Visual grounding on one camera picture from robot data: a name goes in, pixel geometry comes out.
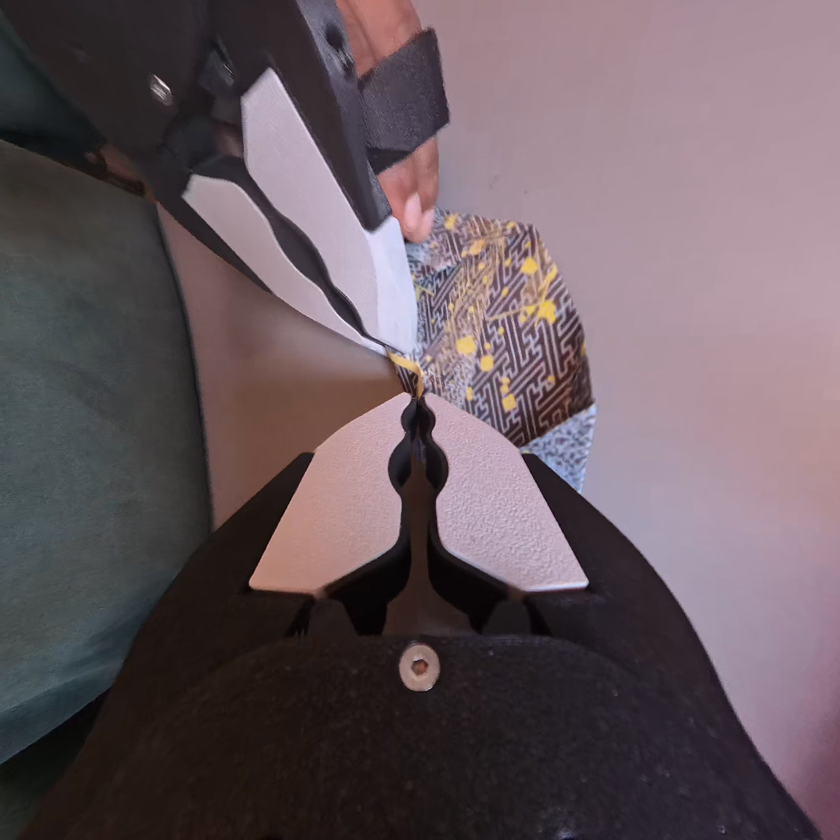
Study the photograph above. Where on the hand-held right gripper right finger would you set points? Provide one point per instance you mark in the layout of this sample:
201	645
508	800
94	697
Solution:
505	512

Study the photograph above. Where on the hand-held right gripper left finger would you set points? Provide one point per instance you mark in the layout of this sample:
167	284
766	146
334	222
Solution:
328	512

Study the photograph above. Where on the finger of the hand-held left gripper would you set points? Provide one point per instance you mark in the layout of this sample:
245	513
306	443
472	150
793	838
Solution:
315	184
243	223

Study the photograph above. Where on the yellow backed black patterned paper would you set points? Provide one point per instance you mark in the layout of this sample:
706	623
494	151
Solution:
512	328

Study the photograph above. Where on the person's left hand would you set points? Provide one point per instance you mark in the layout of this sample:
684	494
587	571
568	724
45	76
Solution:
394	33

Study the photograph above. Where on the dark green cloth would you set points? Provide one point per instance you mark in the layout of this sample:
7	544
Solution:
92	433

